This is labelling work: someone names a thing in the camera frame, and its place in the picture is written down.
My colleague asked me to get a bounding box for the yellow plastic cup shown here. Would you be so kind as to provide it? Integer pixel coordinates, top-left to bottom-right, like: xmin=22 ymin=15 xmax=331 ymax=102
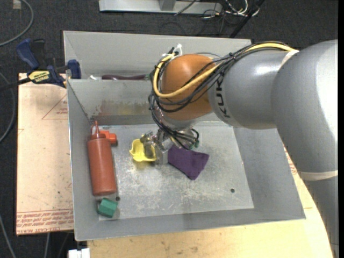
xmin=128 ymin=139 xmax=157 ymax=163

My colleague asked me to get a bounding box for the purple cloth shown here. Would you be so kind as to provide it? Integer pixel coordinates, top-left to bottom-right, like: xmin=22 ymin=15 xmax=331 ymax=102
xmin=167 ymin=145 xmax=210 ymax=181

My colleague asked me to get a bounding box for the small orange plastic piece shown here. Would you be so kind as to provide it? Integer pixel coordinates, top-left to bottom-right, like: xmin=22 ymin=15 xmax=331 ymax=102
xmin=99 ymin=130 xmax=118 ymax=146

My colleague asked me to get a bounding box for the grey metal bin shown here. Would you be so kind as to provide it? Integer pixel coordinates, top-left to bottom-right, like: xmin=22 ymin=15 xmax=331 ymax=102
xmin=63 ymin=30 xmax=306 ymax=242

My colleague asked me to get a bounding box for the red squeeze bottle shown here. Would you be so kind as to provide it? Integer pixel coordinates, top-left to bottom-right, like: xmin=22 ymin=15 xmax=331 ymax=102
xmin=86 ymin=120 xmax=118 ymax=197

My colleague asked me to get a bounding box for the green block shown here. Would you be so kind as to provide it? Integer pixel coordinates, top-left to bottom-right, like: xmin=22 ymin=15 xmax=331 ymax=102
xmin=96 ymin=197 xmax=119 ymax=219

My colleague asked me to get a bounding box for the brown cardboard board, red print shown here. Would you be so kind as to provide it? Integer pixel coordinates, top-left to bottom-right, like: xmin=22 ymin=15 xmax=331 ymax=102
xmin=16 ymin=73 xmax=75 ymax=235

